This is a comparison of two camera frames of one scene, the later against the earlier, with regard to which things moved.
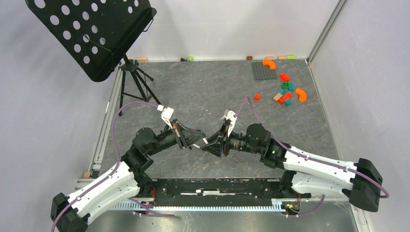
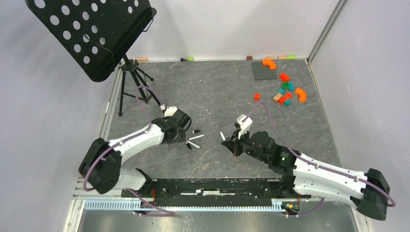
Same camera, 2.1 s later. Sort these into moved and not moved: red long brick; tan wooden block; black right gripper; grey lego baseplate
Moved: black right gripper
Not moved: grey lego baseplate; tan wooden block; red long brick
